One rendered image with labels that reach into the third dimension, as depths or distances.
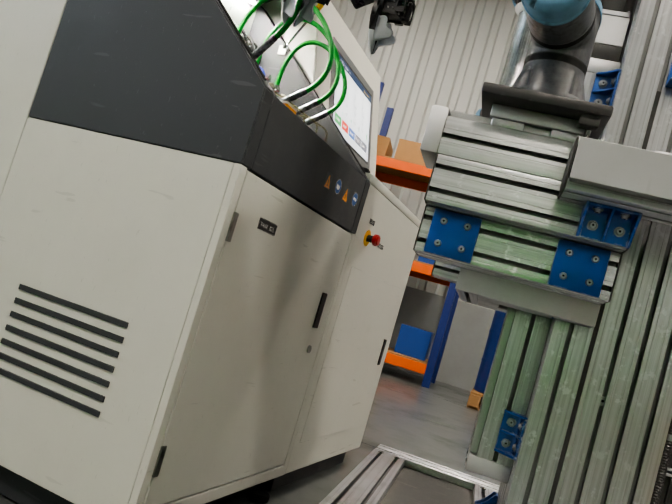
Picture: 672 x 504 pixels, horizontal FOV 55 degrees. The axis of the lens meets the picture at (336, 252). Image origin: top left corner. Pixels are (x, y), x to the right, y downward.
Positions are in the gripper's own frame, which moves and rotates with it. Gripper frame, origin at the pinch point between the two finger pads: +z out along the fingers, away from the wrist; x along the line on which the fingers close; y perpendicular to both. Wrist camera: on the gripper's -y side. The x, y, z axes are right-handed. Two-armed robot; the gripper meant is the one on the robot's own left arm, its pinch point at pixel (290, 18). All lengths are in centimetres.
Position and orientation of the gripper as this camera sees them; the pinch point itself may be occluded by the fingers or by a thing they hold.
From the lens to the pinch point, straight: 162.0
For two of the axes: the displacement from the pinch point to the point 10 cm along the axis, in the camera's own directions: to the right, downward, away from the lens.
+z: -4.4, 6.5, 6.2
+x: 8.4, 0.6, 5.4
